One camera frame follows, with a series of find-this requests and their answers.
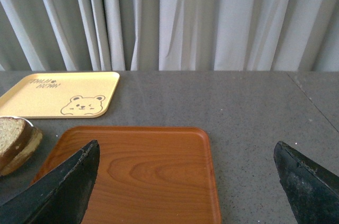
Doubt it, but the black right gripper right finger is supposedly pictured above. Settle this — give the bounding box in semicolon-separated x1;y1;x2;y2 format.
273;141;338;223

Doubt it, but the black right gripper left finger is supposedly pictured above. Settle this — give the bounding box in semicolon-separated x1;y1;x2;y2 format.
1;140;100;223

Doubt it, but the bread slice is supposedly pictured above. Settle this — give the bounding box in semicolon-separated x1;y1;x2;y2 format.
1;127;43;176
1;117;33;169

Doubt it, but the white round plate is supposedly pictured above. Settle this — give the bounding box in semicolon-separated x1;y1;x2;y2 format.
14;117;34;127

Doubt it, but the brown wooden tray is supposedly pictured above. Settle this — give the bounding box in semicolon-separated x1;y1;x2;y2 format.
35;126;222;223

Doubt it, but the yellow bear tray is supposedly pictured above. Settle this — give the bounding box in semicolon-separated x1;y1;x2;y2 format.
1;71;120;119

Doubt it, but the grey white curtain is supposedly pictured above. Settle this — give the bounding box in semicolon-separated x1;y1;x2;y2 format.
1;0;338;71

